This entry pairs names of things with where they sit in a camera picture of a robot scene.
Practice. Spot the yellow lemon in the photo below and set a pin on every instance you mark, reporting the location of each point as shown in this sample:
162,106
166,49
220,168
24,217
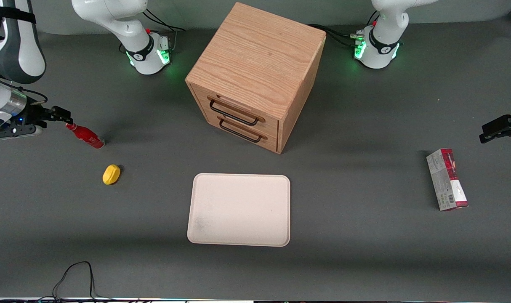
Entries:
111,174

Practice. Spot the wooden two-drawer cabinet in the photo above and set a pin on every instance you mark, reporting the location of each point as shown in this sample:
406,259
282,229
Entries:
255,63

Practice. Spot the grey and red carton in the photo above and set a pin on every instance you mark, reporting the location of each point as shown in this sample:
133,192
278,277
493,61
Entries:
447,181

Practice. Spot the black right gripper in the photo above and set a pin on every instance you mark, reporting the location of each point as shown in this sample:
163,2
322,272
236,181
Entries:
33,114

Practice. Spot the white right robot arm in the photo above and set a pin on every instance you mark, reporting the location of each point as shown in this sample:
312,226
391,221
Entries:
125,25

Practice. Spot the red coke bottle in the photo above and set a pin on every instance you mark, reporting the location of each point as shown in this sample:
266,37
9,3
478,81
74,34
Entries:
86,136

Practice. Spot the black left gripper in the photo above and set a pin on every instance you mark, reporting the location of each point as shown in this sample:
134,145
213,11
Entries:
504,126

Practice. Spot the beige rectangular tray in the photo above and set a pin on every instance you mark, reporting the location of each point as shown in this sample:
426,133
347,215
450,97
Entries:
238,210

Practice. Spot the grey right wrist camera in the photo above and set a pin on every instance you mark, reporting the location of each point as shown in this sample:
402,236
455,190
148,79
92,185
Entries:
17,131

